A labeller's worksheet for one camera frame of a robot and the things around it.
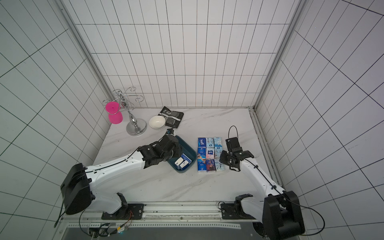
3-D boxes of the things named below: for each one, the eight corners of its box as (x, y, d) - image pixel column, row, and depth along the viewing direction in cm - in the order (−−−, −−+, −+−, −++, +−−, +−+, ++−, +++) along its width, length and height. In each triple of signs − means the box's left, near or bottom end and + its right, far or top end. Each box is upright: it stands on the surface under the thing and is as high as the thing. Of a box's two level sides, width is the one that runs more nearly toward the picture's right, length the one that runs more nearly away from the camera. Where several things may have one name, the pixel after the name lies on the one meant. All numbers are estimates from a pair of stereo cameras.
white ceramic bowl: (148, 129, 106) (147, 126, 104) (151, 118, 113) (150, 115, 110) (164, 129, 106) (163, 126, 104) (166, 118, 113) (165, 115, 110)
